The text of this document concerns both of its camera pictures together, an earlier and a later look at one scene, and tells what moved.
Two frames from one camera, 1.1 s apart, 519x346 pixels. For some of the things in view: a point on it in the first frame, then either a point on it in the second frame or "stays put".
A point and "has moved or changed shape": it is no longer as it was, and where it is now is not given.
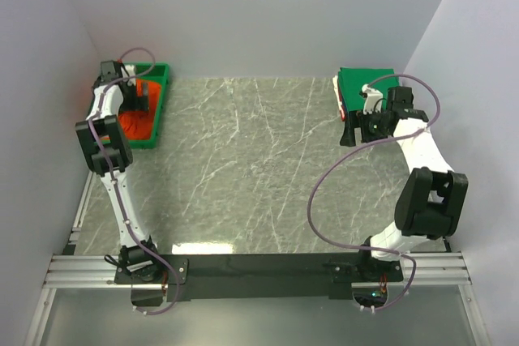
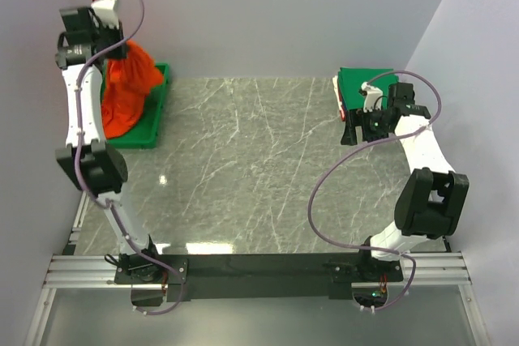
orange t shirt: [138, 123] has moved or changed shape
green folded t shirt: [352, 80] stays put
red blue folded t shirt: [345, 108] stays put
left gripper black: [139, 103] -> [117, 32]
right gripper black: [352, 121] stays put
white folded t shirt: [335, 83] stays put
